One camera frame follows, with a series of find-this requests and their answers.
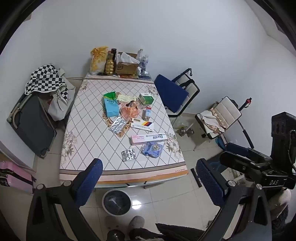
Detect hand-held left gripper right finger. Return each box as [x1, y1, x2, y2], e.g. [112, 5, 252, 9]
[196, 159, 272, 241]

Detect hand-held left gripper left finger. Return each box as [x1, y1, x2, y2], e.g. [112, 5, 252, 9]
[26, 158, 103, 241]

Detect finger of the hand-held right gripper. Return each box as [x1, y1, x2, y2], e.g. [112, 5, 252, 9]
[225, 142, 271, 158]
[219, 151, 273, 172]

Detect round white bin black liner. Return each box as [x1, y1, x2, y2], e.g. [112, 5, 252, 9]
[102, 189, 132, 216]

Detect orange cloud print snack wrapper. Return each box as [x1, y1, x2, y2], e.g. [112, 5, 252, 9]
[120, 101, 141, 121]

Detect person's right forearm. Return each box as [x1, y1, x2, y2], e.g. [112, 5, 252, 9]
[268, 189, 292, 220]

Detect blue cloth bag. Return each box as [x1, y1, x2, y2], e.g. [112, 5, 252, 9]
[215, 137, 228, 151]

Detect beige cloth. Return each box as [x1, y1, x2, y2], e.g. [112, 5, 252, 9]
[199, 107, 226, 135]

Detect table with patterned cloth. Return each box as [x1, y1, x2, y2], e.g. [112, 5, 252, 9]
[59, 77, 187, 186]

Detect black pole red knob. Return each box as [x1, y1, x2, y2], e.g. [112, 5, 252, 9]
[238, 98, 252, 112]

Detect small silver blister pack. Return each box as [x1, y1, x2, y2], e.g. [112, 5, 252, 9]
[121, 149, 136, 162]

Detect metal dumbbell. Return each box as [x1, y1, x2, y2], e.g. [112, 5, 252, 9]
[175, 124, 195, 138]

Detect large silver blister pack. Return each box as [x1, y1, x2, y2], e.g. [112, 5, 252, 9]
[110, 116, 126, 134]

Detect grey fuzzy slipper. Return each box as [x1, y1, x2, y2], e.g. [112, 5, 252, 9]
[128, 215, 145, 230]

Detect person's dark trousers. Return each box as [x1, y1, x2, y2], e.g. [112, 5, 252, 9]
[128, 222, 207, 241]

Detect crumpled blue plastic wrapper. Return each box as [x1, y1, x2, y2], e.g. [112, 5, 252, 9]
[141, 142, 164, 158]

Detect long pink white box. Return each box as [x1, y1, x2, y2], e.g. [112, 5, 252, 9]
[131, 133, 167, 146]

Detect pink suitcase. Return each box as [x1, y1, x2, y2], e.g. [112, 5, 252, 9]
[0, 161, 37, 194]

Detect light blue medicine box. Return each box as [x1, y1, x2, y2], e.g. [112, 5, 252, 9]
[103, 97, 121, 118]

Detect white box red yellow stripes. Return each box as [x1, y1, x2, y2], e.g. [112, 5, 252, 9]
[131, 120, 155, 132]

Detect dark grey suitcase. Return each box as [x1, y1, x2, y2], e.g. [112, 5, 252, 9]
[7, 91, 58, 159]

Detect white tote bag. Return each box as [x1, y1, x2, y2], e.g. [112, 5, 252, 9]
[47, 68, 76, 121]

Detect small blue white box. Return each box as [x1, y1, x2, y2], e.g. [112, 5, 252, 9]
[142, 107, 153, 120]

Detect beige flat carton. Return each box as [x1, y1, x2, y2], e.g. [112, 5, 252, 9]
[116, 94, 135, 103]

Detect green and white medicine box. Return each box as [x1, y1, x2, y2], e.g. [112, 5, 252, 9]
[139, 93, 155, 106]

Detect black white checkered cloth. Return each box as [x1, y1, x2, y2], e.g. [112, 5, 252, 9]
[24, 65, 70, 100]

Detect golden ribbed bottle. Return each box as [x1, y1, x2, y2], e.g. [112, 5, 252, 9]
[105, 53, 116, 75]

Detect brown cardboard box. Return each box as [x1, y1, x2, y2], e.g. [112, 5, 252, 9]
[115, 52, 140, 75]

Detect yellow snack bag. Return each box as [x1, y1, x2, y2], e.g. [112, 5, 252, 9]
[90, 46, 109, 75]

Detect blue label water bottle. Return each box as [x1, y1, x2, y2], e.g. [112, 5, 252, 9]
[139, 55, 149, 75]

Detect white crumpled plastic sheet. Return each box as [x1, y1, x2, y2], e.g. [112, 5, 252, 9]
[119, 52, 140, 64]

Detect white padded chair black frame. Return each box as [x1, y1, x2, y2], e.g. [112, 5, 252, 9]
[193, 96, 255, 151]

